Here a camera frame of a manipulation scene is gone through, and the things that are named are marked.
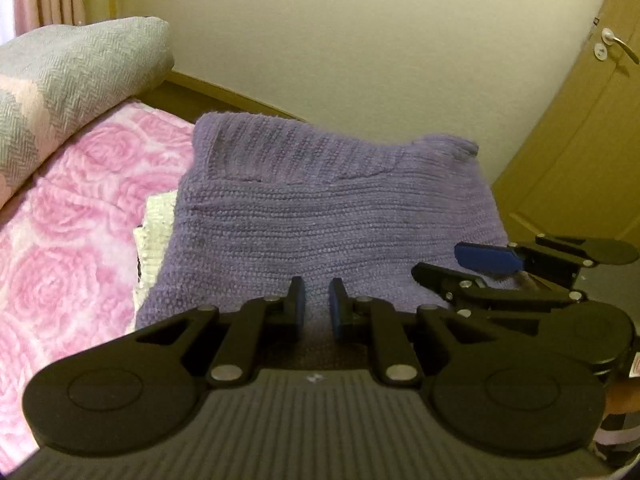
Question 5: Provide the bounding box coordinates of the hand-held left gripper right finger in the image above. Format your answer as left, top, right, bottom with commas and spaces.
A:
327, 277, 483, 388

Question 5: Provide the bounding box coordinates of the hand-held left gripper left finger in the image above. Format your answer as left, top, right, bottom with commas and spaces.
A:
135, 276, 307, 388

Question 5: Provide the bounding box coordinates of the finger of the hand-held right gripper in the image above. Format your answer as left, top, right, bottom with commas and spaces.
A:
411, 262, 587, 317
454, 234, 596, 281

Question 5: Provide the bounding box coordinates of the purple knit cardigan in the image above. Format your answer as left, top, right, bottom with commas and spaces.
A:
135, 110, 512, 333

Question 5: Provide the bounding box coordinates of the wooden door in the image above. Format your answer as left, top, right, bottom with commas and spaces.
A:
492, 0, 640, 251

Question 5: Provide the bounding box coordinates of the cream knit sweater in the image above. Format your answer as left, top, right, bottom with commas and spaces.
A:
130, 190, 179, 307

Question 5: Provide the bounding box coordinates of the wooden headboard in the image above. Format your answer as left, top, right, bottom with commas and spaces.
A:
135, 70, 307, 127

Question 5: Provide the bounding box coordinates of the pink rose blanket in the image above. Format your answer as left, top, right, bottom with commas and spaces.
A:
0, 100, 198, 466

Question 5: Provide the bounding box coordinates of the grey herringbone blanket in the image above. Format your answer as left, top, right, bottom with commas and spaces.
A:
0, 16, 175, 211

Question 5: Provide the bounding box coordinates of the silver door handle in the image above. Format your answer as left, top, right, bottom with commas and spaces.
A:
602, 27, 640, 66

